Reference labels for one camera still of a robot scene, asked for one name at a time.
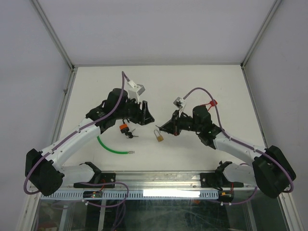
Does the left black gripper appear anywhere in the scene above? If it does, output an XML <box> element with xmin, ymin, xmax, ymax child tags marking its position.
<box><xmin>115</xmin><ymin>97</ymin><xmax>154</xmax><ymax>126</ymax></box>

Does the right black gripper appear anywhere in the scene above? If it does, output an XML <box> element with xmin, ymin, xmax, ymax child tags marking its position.
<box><xmin>159</xmin><ymin>109</ymin><xmax>202</xmax><ymax>136</ymax></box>

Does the brass padlock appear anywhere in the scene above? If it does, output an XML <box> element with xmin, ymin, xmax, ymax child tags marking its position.
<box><xmin>154</xmin><ymin>129</ymin><xmax>164</xmax><ymax>142</ymax></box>

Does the orange black padlock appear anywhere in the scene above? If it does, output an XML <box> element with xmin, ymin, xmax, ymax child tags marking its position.
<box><xmin>119</xmin><ymin>123</ymin><xmax>129</xmax><ymax>134</ymax></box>

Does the red cable seal tag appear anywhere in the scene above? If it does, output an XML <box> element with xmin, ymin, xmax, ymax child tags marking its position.
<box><xmin>201</xmin><ymin>100</ymin><xmax>218</xmax><ymax>111</ymax></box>

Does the green cable bike lock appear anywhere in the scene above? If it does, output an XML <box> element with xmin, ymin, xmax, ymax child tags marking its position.
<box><xmin>97</xmin><ymin>136</ymin><xmax>135</xmax><ymax>154</ymax></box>

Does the black-headed key pair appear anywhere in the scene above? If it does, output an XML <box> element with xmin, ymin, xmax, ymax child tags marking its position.
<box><xmin>125</xmin><ymin>129</ymin><xmax>138</xmax><ymax>139</ymax></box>

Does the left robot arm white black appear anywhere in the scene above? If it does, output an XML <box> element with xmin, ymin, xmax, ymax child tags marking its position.
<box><xmin>25</xmin><ymin>88</ymin><xmax>154</xmax><ymax>196</ymax></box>

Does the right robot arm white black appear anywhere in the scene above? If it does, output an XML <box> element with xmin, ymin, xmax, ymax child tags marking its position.
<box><xmin>159</xmin><ymin>106</ymin><xmax>296</xmax><ymax>198</ymax></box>

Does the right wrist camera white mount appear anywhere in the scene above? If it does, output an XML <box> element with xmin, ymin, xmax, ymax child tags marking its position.
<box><xmin>173</xmin><ymin>97</ymin><xmax>186</xmax><ymax>116</ymax></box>

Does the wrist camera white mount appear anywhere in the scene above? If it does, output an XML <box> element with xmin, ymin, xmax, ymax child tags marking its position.
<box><xmin>128</xmin><ymin>80</ymin><xmax>145</xmax><ymax>103</ymax></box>
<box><xmin>173</xmin><ymin>97</ymin><xmax>186</xmax><ymax>116</ymax></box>

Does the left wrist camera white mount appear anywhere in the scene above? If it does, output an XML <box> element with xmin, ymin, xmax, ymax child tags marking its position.
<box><xmin>128</xmin><ymin>80</ymin><xmax>145</xmax><ymax>103</ymax></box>

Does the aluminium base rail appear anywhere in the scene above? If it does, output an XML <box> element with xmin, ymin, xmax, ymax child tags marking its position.
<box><xmin>30</xmin><ymin>170</ymin><xmax>289</xmax><ymax>191</ymax></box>

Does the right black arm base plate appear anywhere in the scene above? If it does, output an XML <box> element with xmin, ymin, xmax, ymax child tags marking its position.
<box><xmin>200</xmin><ymin>172</ymin><xmax>244</xmax><ymax>190</ymax></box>

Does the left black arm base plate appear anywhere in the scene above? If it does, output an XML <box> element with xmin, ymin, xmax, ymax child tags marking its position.
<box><xmin>73</xmin><ymin>172</ymin><xmax>116</xmax><ymax>188</ymax></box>

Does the grey slotted cable duct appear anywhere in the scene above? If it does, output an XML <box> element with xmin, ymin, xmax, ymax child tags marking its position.
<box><xmin>41</xmin><ymin>189</ymin><xmax>218</xmax><ymax>200</ymax></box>

